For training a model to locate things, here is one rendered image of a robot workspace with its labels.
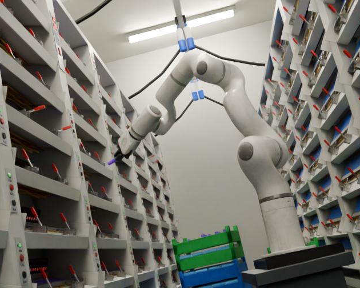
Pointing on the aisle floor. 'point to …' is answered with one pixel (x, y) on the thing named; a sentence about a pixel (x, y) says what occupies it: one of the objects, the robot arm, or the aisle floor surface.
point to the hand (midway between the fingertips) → (119, 155)
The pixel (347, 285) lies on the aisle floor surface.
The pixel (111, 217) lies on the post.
